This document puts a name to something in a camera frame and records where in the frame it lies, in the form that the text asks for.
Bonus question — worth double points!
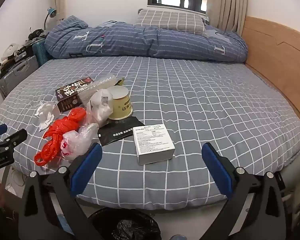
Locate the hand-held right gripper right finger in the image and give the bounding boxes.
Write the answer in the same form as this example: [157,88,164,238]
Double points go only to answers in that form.
[201,142,285,240]

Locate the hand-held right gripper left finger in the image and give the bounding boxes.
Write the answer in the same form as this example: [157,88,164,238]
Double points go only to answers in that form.
[17,143,103,240]

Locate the clear red printed plastic bag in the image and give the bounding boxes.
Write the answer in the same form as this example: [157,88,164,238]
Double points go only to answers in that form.
[60,123,100,160]

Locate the white tissue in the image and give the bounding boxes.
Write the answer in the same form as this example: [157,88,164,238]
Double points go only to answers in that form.
[35,101,56,132]

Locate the black packet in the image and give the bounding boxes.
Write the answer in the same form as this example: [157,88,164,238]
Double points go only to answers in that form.
[98,116,145,147]

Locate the white plastic bag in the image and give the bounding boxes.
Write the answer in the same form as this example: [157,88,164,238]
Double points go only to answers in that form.
[86,89,114,128]

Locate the brown cardboard box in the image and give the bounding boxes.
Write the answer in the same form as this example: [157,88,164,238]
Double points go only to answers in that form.
[55,76,94,113]

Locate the white cardboard box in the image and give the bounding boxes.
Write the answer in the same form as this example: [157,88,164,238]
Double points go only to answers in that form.
[132,124,176,165]

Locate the black lined trash bin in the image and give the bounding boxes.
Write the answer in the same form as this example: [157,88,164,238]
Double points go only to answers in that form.
[87,207,163,240]

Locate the clear bubble wrap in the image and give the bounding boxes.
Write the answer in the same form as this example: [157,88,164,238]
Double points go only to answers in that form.
[77,74,125,105]

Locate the grey suitcase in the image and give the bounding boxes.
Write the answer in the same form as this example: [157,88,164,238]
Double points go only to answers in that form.
[0,55,39,99]

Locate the grey checked bed mattress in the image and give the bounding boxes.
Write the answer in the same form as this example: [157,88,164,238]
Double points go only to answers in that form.
[0,55,300,215]

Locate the white plush toy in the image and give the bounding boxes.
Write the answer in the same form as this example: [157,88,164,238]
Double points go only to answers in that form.
[4,44,22,57]

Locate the teal suitcase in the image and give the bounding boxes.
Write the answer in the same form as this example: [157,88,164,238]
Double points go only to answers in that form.
[32,39,50,67]

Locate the black device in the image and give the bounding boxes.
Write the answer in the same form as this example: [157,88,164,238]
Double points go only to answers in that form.
[22,29,45,45]

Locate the blue desk lamp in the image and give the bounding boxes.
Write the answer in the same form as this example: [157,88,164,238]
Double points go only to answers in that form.
[44,7,57,30]

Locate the blue striped quilt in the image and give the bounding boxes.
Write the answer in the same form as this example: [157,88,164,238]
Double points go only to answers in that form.
[44,15,248,63]

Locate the grey checked pillow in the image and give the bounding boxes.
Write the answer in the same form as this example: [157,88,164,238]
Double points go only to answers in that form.
[134,9,207,35]

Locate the wooden bed frame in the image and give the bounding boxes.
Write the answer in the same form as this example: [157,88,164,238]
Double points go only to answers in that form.
[241,16,300,140]

